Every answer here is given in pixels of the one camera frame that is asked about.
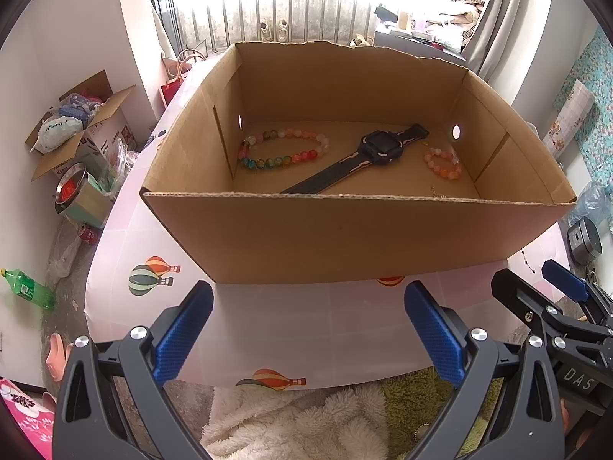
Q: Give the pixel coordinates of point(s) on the grey curtain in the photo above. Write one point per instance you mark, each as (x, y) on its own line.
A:
(507, 14)

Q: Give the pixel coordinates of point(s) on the metal bowl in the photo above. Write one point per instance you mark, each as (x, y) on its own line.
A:
(72, 187)

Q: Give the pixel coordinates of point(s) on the pink slipper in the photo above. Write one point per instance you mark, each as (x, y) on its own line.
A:
(60, 357)

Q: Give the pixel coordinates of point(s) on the beige shoe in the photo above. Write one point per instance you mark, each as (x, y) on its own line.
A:
(265, 31)
(282, 30)

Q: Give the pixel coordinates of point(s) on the brown cardboard box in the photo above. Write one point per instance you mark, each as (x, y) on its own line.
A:
(335, 235)

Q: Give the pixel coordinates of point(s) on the clear bluish plastic bag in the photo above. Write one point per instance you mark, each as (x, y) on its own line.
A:
(596, 203)

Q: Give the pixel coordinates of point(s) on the pink printed bag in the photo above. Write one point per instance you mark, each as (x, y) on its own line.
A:
(24, 421)

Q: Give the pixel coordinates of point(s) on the teal floral cloth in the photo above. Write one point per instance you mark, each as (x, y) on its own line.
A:
(591, 105)

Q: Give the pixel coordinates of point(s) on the fluffy white green garment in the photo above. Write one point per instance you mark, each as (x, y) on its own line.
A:
(297, 421)

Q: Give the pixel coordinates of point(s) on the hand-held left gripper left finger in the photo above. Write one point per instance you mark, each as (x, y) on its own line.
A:
(184, 330)

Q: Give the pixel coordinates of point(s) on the person's right hand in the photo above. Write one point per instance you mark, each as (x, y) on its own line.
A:
(567, 419)

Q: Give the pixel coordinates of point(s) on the green plastic bottle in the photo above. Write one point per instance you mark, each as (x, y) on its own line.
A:
(28, 290)

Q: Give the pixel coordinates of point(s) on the dark blue pink smartwatch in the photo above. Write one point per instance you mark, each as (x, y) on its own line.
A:
(380, 146)

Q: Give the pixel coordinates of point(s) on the printed paper roll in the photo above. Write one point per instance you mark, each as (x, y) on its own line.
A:
(570, 117)

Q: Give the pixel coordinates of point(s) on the red drink can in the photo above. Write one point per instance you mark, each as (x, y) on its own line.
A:
(88, 235)

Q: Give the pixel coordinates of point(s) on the pile of folded cloth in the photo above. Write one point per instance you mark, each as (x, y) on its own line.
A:
(464, 2)

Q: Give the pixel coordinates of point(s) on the red gift bag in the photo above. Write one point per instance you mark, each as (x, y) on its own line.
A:
(175, 88)

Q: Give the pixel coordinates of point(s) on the grey cabinet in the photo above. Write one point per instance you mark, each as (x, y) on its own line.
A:
(421, 43)

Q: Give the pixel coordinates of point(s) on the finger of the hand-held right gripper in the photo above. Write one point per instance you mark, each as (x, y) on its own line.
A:
(567, 280)
(517, 292)

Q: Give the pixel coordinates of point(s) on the balcony railing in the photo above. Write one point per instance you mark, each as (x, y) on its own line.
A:
(268, 14)

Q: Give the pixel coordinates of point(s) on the open cardboard box with clutter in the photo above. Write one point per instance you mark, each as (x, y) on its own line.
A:
(103, 129)

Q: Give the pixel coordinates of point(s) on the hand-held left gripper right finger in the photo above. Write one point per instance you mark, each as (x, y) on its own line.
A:
(438, 335)

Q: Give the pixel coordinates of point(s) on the grey round device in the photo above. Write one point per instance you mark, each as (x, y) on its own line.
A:
(584, 240)

